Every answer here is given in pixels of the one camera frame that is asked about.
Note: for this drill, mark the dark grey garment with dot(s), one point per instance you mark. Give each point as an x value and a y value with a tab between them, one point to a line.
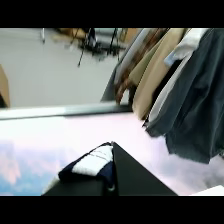
196	110

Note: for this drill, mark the navy and white striped garment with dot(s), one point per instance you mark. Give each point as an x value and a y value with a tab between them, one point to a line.
95	161

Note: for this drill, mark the white shirt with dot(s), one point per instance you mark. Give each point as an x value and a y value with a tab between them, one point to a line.
186	45

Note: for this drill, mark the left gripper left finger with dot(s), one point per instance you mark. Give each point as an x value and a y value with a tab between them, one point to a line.
80	189

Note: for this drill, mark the silver frame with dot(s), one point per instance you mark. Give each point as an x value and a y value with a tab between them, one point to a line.
66	110

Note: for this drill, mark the brown patterned garment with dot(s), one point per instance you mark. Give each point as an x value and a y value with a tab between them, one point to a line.
128	75

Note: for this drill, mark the light grey garment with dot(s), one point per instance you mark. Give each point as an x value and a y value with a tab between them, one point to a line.
125	63

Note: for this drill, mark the cardboard box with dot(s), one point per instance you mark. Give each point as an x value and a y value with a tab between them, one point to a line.
3	88

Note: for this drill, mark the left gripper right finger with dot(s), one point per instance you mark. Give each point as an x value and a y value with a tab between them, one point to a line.
133	176

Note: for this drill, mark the beige garment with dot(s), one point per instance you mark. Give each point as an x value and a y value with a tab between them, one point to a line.
151	76

